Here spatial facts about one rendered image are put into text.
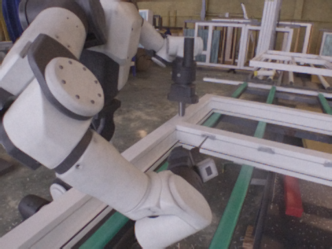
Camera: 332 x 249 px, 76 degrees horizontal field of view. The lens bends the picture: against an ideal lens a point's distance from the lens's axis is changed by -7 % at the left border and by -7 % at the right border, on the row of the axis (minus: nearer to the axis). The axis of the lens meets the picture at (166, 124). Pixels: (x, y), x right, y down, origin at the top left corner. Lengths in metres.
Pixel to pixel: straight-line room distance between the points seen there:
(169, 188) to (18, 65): 0.25
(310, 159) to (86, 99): 0.64
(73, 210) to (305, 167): 0.63
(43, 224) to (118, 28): 0.46
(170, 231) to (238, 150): 0.45
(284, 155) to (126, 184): 0.55
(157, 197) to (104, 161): 0.09
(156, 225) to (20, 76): 0.29
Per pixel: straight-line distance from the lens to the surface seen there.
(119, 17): 0.61
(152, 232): 0.39
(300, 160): 0.76
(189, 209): 0.34
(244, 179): 0.69
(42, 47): 0.30
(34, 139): 0.27
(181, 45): 0.80
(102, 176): 0.28
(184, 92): 0.84
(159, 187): 0.33
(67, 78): 0.26
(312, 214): 1.11
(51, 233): 0.49
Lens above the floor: 1.25
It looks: 23 degrees down
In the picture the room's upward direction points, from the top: 1 degrees clockwise
